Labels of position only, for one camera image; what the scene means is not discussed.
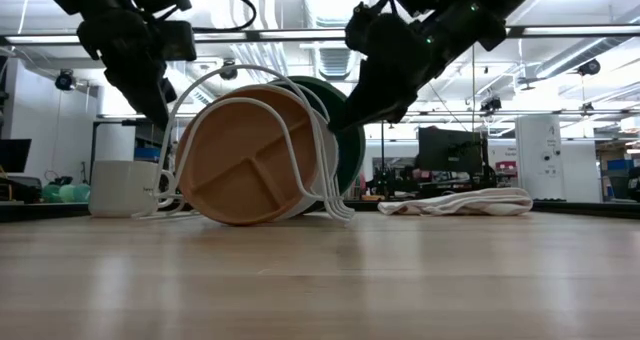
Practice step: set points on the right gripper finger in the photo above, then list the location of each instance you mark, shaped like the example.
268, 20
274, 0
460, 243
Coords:
370, 100
404, 95

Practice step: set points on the dark green plate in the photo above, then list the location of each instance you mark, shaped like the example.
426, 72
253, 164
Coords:
352, 155

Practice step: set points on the plain white plate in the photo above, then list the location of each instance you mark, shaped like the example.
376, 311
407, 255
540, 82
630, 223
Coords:
330, 160

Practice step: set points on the brown divided plate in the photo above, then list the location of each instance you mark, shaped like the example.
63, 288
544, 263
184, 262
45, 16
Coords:
240, 155

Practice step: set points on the blue storage bin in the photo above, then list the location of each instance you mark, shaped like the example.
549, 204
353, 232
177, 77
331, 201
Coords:
147, 153

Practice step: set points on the wide white pillar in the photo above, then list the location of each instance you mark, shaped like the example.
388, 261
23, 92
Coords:
114, 147

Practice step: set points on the black ceiling spotlight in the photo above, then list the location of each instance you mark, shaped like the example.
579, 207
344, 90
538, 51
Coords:
228, 71
589, 67
491, 104
65, 80

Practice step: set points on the large black monitor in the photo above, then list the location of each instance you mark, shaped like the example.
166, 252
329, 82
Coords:
450, 152

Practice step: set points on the black background robot rig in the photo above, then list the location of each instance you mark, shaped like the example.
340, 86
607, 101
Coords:
395, 180

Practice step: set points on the white ceramic mug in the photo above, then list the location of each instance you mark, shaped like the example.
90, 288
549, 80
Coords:
120, 190

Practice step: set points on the white folded towel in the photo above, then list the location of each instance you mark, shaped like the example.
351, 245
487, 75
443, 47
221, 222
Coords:
460, 202

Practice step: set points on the pale green balloons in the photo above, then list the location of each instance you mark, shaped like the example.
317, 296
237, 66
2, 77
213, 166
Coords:
65, 192

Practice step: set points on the small dark monitor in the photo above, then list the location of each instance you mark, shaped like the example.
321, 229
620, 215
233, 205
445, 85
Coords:
14, 155

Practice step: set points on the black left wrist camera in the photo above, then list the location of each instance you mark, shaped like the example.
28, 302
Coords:
175, 40

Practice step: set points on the silver ventilation duct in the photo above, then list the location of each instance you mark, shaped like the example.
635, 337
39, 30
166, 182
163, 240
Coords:
325, 0

